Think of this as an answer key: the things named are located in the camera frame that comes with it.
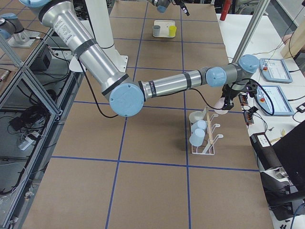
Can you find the yellow plastic cup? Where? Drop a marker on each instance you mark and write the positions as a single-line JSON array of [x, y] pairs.
[[172, 31]]

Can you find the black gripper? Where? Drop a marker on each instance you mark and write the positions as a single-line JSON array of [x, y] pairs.
[[228, 93], [183, 7]]

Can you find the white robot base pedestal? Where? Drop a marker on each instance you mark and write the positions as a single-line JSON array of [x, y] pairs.
[[100, 29]]

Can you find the upper teach pendant tablet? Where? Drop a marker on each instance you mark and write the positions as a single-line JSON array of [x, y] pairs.
[[275, 70]]

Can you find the pink plastic cup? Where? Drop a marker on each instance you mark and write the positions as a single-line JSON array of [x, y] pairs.
[[219, 105]]

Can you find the teach pendant tablet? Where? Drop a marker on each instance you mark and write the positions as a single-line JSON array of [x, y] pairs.
[[272, 101], [275, 70]]

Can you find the white plastic cup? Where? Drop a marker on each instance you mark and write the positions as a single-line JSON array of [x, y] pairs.
[[195, 116]]

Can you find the lower teach pendant tablet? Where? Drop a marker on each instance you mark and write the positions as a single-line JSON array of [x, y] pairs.
[[272, 101]]

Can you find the grey plastic cup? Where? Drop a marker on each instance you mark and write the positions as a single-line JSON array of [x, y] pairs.
[[156, 30]]

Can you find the red cylinder bottle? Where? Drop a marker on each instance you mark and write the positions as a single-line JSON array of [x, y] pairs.
[[225, 9]]

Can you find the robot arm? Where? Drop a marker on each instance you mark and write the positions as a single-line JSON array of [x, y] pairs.
[[162, 5], [141, 58]]

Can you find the aluminium frame post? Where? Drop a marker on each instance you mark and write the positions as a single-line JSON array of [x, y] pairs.
[[254, 21]]

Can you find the cream plastic tray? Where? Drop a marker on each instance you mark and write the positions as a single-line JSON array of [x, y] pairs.
[[164, 24]]

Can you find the light blue plastic cup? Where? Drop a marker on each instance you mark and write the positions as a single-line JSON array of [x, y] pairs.
[[201, 124]]

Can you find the white wire cup rack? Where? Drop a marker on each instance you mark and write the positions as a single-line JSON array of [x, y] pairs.
[[208, 146]]

